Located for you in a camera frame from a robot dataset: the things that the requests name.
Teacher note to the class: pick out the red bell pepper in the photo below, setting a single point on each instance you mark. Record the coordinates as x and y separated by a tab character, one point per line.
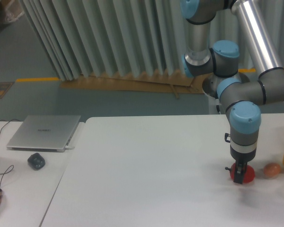
248	176

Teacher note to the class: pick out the brown egg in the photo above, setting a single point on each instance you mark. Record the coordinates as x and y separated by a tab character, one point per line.
271	170

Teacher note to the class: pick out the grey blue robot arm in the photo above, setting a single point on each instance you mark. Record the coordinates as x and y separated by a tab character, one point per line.
240	100

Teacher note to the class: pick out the flat brown cardboard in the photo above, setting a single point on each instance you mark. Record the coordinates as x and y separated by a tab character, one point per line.
177	83

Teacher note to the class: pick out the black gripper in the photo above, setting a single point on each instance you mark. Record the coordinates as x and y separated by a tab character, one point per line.
240	166

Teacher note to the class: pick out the black earbuds case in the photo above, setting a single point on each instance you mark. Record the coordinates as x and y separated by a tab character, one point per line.
36	161

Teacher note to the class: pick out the silver closed laptop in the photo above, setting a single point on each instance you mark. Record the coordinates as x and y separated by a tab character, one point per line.
45	133

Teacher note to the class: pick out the grey folding screen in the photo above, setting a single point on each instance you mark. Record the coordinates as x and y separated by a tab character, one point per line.
84	37

